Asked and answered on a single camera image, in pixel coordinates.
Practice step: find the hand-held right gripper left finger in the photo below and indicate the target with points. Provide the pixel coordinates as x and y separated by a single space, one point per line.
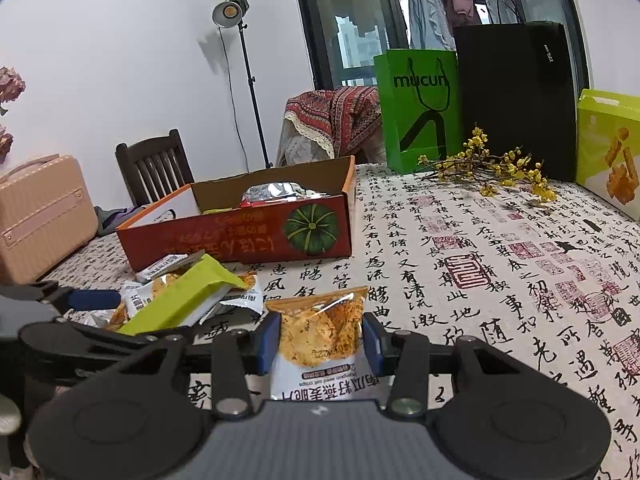
267 345

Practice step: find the silver snack packet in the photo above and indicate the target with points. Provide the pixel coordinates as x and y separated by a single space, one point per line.
280 192

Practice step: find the pink hard-shell suitcase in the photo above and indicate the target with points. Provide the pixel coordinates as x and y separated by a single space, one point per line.
45 220

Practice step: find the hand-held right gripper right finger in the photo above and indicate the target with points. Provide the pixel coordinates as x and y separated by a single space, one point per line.
372 345

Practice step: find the studio light on stand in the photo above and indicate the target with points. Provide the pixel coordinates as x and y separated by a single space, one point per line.
230 10

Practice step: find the calligraphy printed tablecloth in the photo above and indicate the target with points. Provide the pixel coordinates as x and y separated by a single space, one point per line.
450 285

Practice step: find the green paper bag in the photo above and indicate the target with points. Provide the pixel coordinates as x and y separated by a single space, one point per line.
400 125

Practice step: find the dried flower bouquet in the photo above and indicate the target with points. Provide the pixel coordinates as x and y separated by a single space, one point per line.
10 85

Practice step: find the dark window frame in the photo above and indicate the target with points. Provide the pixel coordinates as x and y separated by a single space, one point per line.
307 20

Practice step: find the red cardboard box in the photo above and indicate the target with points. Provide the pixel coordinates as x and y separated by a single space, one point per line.
240 240

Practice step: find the light blue hanging garment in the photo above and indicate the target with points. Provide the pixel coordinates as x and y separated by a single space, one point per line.
427 10

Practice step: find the chair with beige cover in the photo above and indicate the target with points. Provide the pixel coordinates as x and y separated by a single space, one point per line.
300 147

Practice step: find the yellow flower branch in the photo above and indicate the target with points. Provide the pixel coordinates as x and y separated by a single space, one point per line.
525 170

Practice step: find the black paper bag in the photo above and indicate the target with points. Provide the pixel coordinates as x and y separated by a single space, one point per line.
515 100

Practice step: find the green snack bar packet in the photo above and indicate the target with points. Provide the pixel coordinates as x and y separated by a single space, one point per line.
185 300
217 211

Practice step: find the light green snack box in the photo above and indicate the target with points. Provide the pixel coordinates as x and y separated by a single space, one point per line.
600 130

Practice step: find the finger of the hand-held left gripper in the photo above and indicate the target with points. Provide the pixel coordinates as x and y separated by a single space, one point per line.
95 300
75 345

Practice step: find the dark wooden chair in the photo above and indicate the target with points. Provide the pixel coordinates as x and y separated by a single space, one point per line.
155 165

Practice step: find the red patterned fringed cloth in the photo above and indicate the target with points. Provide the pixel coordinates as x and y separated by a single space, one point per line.
345 115

